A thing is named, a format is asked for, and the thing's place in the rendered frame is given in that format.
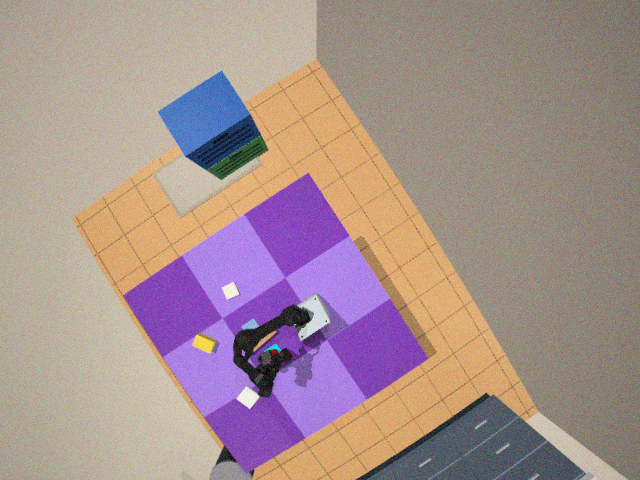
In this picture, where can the yellow block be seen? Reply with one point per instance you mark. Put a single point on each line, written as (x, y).
(204, 342)

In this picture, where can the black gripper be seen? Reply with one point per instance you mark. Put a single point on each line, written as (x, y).
(284, 355)

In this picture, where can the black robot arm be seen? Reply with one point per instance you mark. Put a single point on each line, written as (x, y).
(247, 339)

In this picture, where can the cream flat block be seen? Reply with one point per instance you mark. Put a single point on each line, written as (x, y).
(230, 290)

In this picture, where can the tan wooden bar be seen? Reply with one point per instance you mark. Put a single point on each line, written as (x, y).
(264, 340)

